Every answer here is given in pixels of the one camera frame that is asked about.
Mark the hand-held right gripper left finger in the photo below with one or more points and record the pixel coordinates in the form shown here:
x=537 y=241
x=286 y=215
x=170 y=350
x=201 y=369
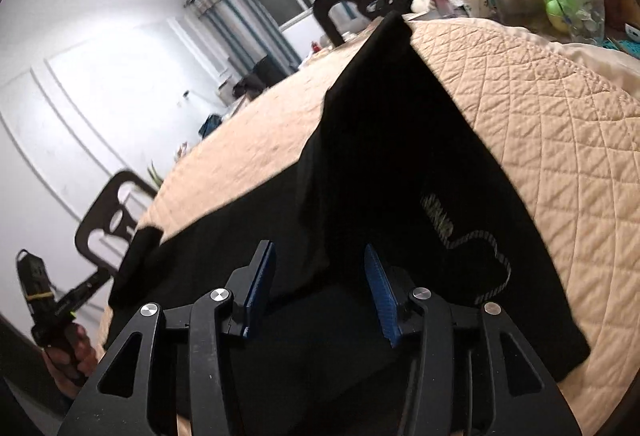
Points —
x=257 y=286

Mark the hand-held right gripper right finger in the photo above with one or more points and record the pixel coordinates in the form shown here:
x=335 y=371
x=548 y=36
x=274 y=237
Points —
x=381 y=296

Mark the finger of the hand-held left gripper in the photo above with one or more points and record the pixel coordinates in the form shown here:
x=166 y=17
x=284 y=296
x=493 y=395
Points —
x=85 y=291

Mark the black pants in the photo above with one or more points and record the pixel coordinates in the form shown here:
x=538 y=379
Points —
x=380 y=141

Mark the person's left forearm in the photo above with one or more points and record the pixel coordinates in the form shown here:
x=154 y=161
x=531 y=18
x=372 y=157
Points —
x=35 y=396

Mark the person's left hand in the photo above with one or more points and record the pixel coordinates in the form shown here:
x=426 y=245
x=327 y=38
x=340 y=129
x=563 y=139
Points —
x=62 y=363

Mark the green potted plant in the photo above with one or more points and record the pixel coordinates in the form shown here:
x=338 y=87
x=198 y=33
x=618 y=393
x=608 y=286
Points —
x=155 y=176

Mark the black bag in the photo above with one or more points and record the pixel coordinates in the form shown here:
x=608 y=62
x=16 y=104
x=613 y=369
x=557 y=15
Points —
x=260 y=76

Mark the beige quilted blanket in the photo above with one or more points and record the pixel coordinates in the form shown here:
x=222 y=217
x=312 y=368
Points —
x=550 y=116

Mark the striped curtain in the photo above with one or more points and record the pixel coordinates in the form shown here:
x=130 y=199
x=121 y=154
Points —
x=235 y=26

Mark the white plush toy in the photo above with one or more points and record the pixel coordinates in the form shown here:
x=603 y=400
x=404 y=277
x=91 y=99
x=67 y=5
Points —
x=421 y=2

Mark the glass jar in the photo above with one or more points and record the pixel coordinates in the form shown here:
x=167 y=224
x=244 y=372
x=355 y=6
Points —
x=520 y=4

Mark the green toy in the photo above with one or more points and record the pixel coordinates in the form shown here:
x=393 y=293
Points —
x=555 y=6

